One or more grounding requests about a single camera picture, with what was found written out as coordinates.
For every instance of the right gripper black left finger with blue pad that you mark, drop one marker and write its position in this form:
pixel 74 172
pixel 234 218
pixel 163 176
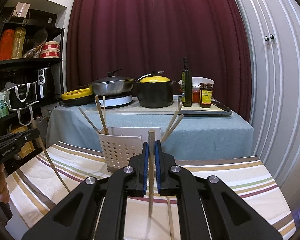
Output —
pixel 96 208

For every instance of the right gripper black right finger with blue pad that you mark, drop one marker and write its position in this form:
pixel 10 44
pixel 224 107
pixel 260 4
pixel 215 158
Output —
pixel 208 208

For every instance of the wooden chopstick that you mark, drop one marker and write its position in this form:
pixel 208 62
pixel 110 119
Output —
pixel 101 115
pixel 88 120
pixel 104 109
pixel 40 141
pixel 170 218
pixel 151 169

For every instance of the wooden chopstick crossed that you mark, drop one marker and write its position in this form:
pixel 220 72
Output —
pixel 172 121
pixel 180 117

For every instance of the person's left hand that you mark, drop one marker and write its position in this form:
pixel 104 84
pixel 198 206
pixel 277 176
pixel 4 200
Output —
pixel 4 193

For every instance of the green white packet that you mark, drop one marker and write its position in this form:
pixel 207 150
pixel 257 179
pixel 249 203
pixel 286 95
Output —
pixel 4 111

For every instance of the black white tote bag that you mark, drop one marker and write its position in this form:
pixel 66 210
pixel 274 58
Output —
pixel 22 97

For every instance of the white perforated utensil holder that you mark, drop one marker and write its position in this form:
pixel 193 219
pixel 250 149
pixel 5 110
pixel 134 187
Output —
pixel 122 143

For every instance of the grey-blue table cover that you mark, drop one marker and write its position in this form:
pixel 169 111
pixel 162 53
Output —
pixel 195 137

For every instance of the yellow black round lid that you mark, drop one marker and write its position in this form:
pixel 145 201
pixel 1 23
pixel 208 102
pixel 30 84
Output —
pixel 78 97

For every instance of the grey cutting board tray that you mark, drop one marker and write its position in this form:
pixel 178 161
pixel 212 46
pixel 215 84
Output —
pixel 195 109

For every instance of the black shelf unit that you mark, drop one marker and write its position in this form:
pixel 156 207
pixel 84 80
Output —
pixel 23 70

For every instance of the black knife on board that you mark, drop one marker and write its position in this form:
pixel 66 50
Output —
pixel 220 105

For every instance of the orange package on shelf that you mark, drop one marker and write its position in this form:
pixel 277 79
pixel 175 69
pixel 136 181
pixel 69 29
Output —
pixel 6 44

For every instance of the white induction cooker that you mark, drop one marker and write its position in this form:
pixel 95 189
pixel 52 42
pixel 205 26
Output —
pixel 115 100

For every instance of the red white round tin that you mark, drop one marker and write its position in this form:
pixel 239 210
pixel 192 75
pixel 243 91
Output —
pixel 50 49

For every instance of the gold package on shelf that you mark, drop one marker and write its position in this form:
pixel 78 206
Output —
pixel 18 42

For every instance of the sauce jar yellow label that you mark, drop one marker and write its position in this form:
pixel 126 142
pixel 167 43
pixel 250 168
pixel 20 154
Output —
pixel 205 95

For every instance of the steel wok with lid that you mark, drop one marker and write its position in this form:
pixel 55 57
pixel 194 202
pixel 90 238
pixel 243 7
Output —
pixel 112 85

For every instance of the black pot yellow lid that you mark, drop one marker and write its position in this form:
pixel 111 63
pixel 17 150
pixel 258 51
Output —
pixel 154 90

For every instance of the dark olive oil bottle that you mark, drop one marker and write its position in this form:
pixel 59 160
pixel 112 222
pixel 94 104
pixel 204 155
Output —
pixel 186 77

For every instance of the dark red curtain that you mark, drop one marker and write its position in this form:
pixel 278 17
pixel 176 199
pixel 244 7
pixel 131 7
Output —
pixel 141 36

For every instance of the white cabinet doors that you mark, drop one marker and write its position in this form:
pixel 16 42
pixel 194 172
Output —
pixel 273 31

